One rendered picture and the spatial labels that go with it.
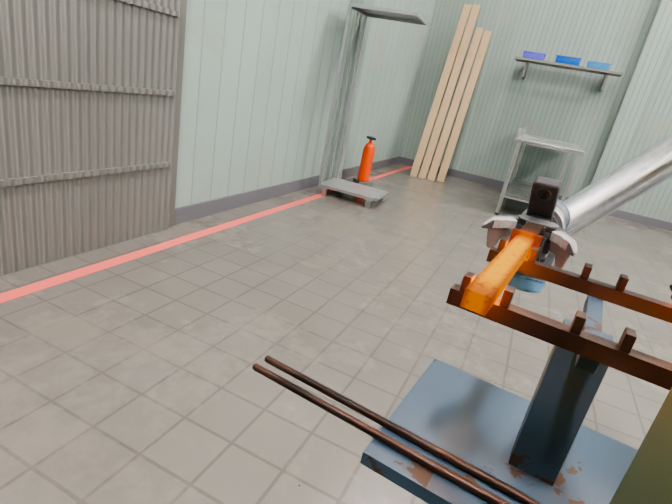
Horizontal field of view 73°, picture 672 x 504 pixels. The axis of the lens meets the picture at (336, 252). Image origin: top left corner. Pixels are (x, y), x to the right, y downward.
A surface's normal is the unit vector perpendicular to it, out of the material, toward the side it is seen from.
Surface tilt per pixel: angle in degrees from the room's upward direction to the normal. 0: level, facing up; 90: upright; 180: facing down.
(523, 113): 90
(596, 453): 0
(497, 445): 0
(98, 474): 0
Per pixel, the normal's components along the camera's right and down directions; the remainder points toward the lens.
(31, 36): 0.89, 0.30
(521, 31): -0.41, 0.25
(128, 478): 0.18, -0.92
